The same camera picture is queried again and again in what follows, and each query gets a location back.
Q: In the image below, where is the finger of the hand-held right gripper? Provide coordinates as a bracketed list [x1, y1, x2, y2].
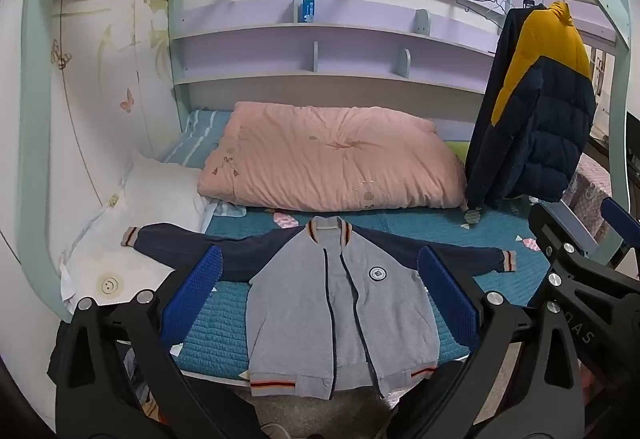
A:
[529, 202, 640, 320]
[600, 196, 640, 280]

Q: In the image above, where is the purple wall shelf unit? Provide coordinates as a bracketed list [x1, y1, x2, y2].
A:
[170, 0, 506, 104]

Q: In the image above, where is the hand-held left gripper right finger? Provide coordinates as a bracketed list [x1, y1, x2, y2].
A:
[390, 245, 586, 439]

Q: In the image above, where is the blue striped sheet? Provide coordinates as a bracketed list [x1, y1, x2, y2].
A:
[160, 109, 233, 167]

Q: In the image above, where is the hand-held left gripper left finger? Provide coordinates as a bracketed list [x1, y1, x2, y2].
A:
[55, 244, 261, 439]

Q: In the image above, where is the teal quilted bedspread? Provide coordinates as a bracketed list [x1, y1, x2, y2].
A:
[170, 204, 556, 375]

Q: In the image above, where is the mint green bed frame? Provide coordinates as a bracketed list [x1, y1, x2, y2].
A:
[20, 0, 636, 270]

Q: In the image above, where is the white pillow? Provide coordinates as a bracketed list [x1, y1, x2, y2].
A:
[60, 154, 208, 315]

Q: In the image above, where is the white painted wardrobe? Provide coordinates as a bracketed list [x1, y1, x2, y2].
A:
[0, 0, 176, 270]

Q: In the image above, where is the pink patterned cloth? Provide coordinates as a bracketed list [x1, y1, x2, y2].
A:
[567, 154, 613, 240]

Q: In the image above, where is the navy and yellow puffer jacket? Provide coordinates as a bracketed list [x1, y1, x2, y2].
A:
[465, 1, 597, 212]

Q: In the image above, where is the grey and navy jacket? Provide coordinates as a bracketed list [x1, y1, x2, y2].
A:
[121, 216, 517, 401]

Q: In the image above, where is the pink duvet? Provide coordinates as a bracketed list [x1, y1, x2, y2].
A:
[196, 101, 468, 212]

